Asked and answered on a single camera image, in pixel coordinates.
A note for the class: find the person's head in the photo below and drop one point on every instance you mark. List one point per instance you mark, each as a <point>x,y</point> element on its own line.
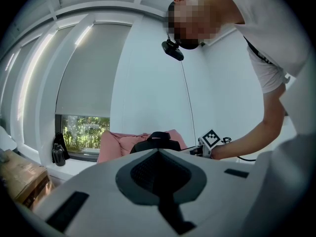
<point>195,18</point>

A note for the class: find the black head camera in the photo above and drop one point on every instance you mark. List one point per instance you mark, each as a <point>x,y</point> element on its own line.
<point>172,50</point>

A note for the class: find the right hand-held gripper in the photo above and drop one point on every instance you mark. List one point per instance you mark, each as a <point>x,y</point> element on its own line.
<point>209,138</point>

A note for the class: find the white roller blind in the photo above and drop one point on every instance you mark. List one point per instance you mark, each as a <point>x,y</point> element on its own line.
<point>93,70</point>

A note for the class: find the person's right forearm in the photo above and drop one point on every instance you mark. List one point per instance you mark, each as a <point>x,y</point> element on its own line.
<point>251,137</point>

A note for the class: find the black backpack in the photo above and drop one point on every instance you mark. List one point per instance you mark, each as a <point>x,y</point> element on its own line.
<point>158,142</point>

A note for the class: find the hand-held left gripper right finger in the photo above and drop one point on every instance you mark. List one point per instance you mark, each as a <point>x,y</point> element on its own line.
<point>222,194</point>

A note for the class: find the black water bottle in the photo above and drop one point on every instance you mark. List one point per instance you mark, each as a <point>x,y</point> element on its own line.
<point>58,154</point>

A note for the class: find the white round table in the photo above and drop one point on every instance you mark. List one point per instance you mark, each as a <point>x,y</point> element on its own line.
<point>6,138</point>

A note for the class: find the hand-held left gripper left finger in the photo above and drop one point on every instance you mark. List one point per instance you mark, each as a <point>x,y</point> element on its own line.
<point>93,181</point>

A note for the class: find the small taped cardboard box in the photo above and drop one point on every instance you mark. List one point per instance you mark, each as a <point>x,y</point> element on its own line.
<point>22,174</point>

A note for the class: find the window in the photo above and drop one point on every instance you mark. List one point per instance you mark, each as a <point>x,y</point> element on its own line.
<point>84,132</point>

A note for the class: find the black cloth bag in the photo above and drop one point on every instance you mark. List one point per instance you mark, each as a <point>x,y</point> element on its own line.
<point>60,138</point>

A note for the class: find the pink cushioned armchair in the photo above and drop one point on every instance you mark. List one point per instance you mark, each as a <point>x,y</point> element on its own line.
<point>111,147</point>

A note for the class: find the person's white shirt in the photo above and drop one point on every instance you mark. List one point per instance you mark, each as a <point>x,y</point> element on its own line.
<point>266,21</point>

